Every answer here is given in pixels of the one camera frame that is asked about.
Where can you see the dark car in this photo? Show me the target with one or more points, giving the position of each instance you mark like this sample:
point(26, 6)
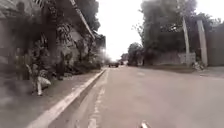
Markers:
point(113, 64)

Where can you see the white painted line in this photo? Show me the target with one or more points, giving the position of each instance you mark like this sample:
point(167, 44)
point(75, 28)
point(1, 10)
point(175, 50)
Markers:
point(96, 106)

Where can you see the grey asphalt road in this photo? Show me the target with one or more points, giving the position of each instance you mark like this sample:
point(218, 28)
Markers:
point(150, 96)

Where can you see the row of bushes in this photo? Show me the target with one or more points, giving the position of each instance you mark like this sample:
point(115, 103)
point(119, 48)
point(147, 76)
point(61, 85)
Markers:
point(63, 36)

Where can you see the row of dark trees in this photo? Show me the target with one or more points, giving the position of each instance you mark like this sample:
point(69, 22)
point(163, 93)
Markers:
point(160, 26)

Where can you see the pale concrete kerb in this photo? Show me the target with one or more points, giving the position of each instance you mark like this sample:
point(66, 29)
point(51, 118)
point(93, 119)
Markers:
point(63, 105)

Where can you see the robot's own part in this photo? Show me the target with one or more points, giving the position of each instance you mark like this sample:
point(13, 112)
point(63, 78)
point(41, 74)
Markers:
point(144, 125)

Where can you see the pale pole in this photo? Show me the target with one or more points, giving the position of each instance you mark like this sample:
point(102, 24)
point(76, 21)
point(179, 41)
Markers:
point(186, 43)

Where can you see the pale concrete pillar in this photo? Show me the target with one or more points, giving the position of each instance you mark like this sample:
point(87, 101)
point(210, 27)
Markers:
point(202, 43)

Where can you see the grey concrete pavement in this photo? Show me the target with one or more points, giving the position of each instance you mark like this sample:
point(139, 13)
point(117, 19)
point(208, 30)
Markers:
point(20, 110)

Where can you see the grey building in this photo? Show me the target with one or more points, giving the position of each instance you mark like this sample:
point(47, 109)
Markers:
point(10, 33)

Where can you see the grey wall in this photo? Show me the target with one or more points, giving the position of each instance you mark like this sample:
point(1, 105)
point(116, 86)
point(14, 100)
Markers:
point(166, 58)

